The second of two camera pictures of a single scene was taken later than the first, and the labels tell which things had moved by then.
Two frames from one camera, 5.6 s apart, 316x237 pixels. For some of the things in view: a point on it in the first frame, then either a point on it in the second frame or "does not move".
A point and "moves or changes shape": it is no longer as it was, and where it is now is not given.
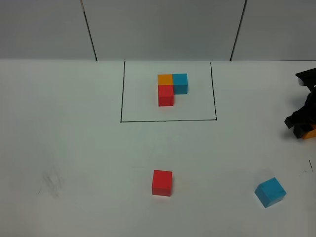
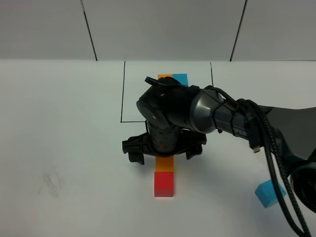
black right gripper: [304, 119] → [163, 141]
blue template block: [180, 83] does not move
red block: [162, 182] does not move
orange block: [310, 134] moves or changes shape
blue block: [270, 192] does not move
